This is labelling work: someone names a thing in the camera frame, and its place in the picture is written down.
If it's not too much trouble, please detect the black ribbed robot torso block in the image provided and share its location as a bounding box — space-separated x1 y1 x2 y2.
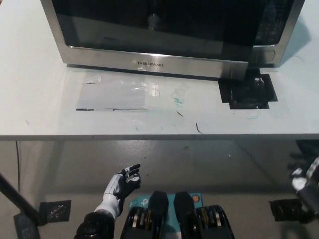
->
121 190 168 239
173 191 236 239

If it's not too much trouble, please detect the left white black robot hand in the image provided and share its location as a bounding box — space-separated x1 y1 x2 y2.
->
104 163 142 200

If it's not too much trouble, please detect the black metal table leg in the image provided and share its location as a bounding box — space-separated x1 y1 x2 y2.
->
0 171 41 226

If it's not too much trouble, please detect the silver clear tape patch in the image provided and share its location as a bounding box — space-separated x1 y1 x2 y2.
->
75 76 161 112

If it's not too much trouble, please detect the black floor tape square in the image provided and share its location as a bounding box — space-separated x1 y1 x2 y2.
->
13 213 42 239
39 199 72 223

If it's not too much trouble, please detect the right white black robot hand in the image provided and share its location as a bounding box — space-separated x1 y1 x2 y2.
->
291 156 319 193

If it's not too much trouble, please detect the thin black cable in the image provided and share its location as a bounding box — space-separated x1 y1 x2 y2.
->
15 141 21 195

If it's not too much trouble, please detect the black tape patch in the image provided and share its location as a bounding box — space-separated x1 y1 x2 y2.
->
218 68 278 110

